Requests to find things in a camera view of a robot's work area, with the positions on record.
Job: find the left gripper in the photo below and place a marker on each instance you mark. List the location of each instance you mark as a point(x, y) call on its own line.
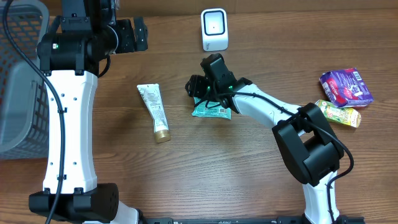
point(131, 43)

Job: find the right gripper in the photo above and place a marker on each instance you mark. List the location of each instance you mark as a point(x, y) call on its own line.
point(199, 84)

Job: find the teal tissue pack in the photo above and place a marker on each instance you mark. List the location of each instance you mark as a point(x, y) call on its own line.
point(212, 111)

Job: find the white tube gold cap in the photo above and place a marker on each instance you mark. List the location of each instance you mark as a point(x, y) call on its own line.
point(152, 98)

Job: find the red purple liner pack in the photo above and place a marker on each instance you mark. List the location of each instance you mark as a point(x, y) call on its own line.
point(346, 88)

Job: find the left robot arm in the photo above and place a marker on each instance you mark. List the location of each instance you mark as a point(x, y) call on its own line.
point(70, 53)

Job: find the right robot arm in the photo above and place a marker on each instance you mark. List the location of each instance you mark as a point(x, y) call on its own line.
point(309, 147)

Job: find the white barcode scanner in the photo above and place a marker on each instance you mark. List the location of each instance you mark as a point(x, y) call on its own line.
point(214, 29)

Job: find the grey plastic shopping basket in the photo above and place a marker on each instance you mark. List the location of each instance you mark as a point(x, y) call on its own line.
point(24, 101)

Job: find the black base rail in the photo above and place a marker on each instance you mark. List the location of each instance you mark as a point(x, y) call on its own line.
point(279, 220)

